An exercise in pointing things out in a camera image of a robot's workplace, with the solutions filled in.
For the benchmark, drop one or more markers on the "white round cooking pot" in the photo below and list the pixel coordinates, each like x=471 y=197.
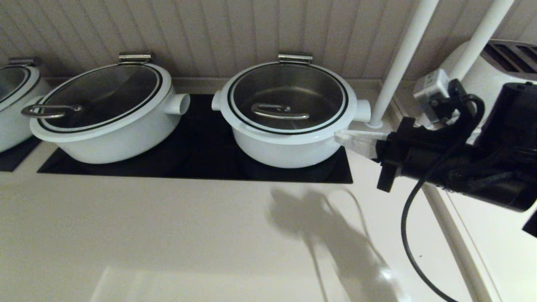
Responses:
x=12 y=130
x=289 y=155
x=126 y=142

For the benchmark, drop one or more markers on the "white toaster with chrome lever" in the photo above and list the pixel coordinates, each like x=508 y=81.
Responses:
x=491 y=71

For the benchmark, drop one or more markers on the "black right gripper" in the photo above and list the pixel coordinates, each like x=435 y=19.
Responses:
x=432 y=155

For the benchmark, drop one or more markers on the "black glass induction cooktop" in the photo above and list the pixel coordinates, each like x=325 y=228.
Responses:
x=201 y=142
x=12 y=159

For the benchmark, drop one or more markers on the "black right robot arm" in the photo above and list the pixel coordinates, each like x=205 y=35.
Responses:
x=503 y=188

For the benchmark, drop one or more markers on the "white round pole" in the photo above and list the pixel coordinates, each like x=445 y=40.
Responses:
x=402 y=54
x=482 y=37

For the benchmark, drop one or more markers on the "glass lid with white rim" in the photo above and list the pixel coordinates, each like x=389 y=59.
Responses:
x=10 y=84
x=105 y=92
x=289 y=88

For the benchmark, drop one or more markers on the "metal lid handle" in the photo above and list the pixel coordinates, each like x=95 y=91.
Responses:
x=25 y=62
x=295 y=58
x=135 y=58

